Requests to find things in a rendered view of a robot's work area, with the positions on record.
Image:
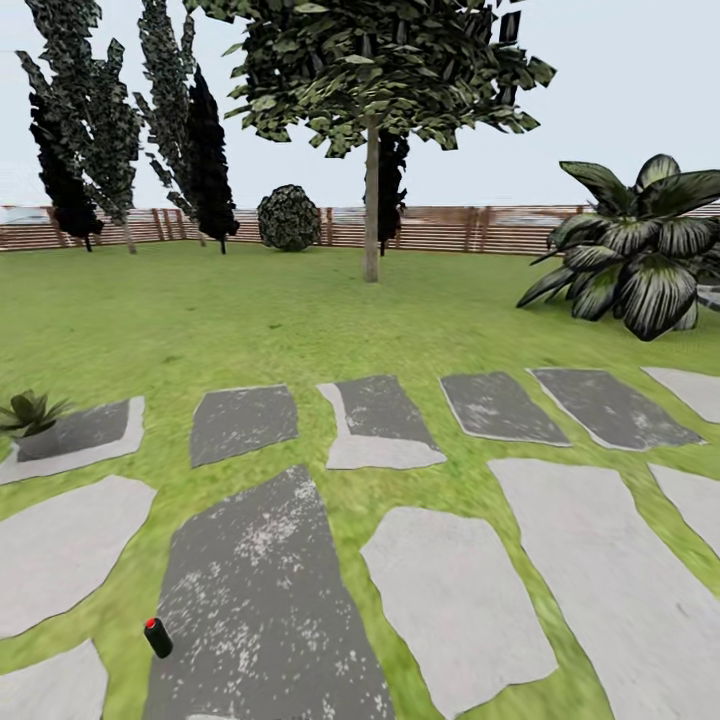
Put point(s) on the bush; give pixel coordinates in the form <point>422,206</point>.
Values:
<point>288,220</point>
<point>633,200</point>
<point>628,268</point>

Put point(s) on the pot plant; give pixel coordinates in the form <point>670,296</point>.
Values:
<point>30,425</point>

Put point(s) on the insectifuge atomizer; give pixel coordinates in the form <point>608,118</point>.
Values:
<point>158,638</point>

